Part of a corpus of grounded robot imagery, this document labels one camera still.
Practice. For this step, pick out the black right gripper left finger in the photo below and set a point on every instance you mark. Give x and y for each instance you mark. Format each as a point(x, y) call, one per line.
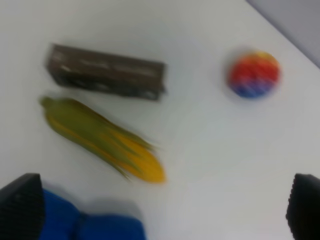
point(22, 208)

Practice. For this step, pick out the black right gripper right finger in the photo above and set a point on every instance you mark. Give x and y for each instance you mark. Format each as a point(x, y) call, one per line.
point(303, 211)

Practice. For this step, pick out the yellow green toy corn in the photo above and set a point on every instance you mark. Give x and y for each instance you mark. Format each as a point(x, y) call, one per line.
point(126, 152)

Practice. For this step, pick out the blue cloth bundle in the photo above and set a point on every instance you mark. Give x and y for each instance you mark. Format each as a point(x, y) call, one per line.
point(63, 221)

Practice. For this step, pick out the red blue textured ball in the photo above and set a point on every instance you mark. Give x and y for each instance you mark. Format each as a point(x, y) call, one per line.
point(254, 75)

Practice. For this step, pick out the brown rectangular carton box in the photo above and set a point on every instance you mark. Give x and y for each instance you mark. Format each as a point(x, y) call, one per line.
point(125, 76)

